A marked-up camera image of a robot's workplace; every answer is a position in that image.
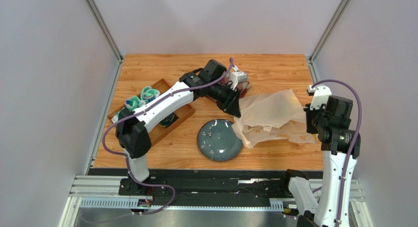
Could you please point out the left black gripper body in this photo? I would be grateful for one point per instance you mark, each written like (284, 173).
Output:
(222, 94)

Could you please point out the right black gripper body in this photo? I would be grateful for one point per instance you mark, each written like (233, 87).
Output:
(311, 122)

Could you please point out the translucent plastic bag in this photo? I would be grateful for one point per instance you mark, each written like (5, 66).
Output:
(266, 117)

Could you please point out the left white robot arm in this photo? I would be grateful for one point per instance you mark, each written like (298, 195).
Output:
(204, 82)

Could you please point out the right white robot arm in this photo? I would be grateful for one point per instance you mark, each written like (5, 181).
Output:
(340, 152)

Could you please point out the red plaid cloth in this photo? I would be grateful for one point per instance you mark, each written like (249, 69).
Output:
(244, 87)

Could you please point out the blue ceramic plate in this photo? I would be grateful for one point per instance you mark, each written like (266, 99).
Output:
(217, 141)

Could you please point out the wooden compartment tray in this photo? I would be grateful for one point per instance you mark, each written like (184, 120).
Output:
(163, 128)

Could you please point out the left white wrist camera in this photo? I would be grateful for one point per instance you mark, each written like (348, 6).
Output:
(236, 76)

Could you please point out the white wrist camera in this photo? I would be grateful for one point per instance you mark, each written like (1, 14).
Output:
(320, 94)
(236, 76)

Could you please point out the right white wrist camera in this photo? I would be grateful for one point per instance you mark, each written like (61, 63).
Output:
(320, 94)

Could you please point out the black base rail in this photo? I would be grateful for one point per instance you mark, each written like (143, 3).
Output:
(218, 188)

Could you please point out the aluminium frame rail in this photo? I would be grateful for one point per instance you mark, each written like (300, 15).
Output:
(101, 192)

